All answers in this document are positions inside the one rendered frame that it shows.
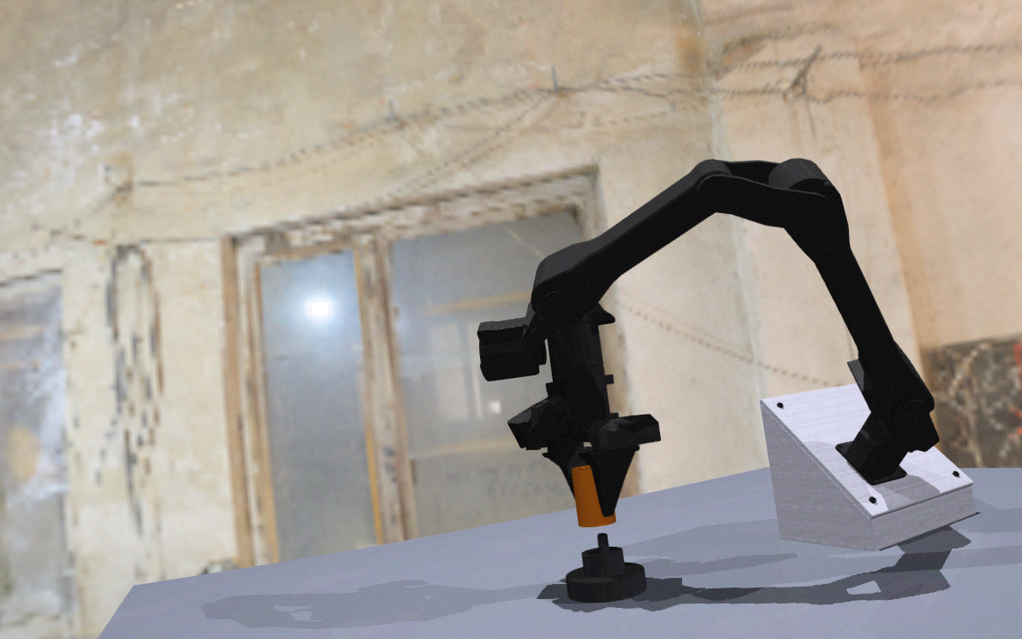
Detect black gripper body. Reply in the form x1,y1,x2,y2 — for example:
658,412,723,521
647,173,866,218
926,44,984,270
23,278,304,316
542,366,661,453

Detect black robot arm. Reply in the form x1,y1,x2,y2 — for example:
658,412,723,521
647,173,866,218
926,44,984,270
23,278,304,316
477,157,939,485

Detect orange knob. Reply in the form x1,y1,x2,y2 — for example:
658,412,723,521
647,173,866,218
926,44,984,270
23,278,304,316
571,466,617,527

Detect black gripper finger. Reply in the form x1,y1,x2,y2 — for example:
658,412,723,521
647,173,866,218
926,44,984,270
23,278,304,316
578,446,640,517
542,446,593,499

